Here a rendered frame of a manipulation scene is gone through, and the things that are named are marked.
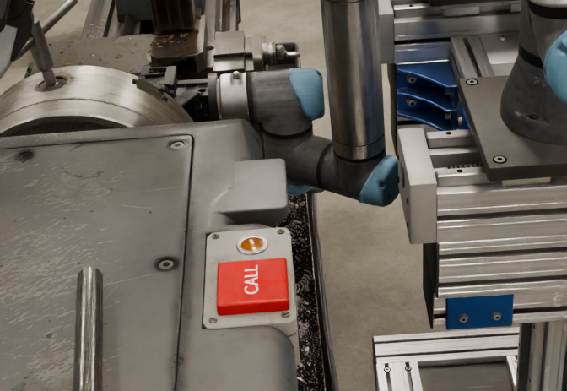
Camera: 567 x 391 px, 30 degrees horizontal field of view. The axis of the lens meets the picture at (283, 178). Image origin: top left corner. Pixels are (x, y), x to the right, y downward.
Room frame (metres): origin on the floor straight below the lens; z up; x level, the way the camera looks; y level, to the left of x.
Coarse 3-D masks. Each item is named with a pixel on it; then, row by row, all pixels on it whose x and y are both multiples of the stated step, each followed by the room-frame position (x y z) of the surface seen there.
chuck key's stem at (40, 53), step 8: (32, 32) 1.15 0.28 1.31; (40, 32) 1.16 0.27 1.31; (40, 40) 1.15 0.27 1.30; (32, 48) 1.15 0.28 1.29; (40, 48) 1.15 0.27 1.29; (48, 48) 1.16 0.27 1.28; (32, 56) 1.16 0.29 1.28; (40, 56) 1.15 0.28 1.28; (48, 56) 1.16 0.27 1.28; (40, 64) 1.15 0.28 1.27; (48, 64) 1.15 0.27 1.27; (48, 72) 1.16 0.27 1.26; (48, 80) 1.16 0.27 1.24; (56, 80) 1.16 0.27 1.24
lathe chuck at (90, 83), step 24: (72, 72) 1.19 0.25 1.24; (96, 72) 1.19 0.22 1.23; (120, 72) 1.20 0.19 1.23; (0, 96) 1.20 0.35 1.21; (24, 96) 1.15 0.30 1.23; (48, 96) 1.13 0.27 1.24; (72, 96) 1.12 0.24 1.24; (96, 96) 1.13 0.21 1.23; (120, 96) 1.14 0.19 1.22; (144, 96) 1.16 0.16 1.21; (168, 96) 1.20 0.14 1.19; (168, 120) 1.14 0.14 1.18; (192, 120) 1.20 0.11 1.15
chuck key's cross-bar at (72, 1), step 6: (66, 0) 1.24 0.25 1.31; (72, 0) 1.24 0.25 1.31; (60, 6) 1.23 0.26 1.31; (66, 6) 1.23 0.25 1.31; (72, 6) 1.24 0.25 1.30; (54, 12) 1.21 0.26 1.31; (60, 12) 1.21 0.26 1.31; (66, 12) 1.22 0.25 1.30; (48, 18) 1.20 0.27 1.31; (54, 18) 1.20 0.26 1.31; (60, 18) 1.21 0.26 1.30; (42, 24) 1.18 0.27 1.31; (48, 24) 1.18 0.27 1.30; (54, 24) 1.20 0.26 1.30; (48, 30) 1.18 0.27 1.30; (30, 36) 1.15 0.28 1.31; (30, 42) 1.14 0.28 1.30; (24, 48) 1.13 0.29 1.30
